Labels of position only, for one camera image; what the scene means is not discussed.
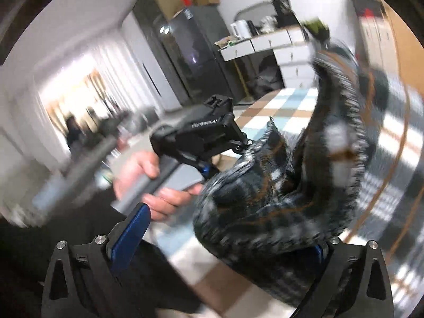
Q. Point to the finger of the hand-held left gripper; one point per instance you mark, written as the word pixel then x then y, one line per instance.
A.
pixel 244 144

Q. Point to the stack of black boxes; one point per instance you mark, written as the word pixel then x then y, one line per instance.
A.
pixel 366 8

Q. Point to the arched mirror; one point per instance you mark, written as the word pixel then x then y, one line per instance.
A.
pixel 253 10

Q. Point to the dark grey refrigerator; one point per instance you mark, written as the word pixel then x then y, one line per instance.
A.
pixel 198 56

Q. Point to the black bag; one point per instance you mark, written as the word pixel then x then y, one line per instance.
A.
pixel 285 11

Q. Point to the white hard suitcase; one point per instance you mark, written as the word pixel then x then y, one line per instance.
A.
pixel 379 43

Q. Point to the white electric kettle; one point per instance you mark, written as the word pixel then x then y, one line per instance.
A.
pixel 239 29

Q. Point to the white desk with drawers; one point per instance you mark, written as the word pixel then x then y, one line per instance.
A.
pixel 291 59

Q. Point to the glass door wardrobe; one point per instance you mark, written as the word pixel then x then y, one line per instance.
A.
pixel 155 26

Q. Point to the person's black clothing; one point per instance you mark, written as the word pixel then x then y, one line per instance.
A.
pixel 49 225

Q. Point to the dark bag under desk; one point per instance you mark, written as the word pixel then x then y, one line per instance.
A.
pixel 268 76

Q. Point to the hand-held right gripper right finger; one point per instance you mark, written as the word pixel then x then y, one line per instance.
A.
pixel 319 251

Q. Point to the plaid knit cardigan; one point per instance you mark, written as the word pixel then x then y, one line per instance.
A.
pixel 271 198

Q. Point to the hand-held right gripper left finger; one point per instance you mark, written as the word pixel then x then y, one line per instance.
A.
pixel 131 235

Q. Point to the wooden door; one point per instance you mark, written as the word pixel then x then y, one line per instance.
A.
pixel 400 46

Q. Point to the white curtain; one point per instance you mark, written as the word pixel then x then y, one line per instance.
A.
pixel 112 73

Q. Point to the white crumpled clutter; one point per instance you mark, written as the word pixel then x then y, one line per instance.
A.
pixel 267 25

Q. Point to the person's left hand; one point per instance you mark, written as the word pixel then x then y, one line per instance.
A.
pixel 137 169

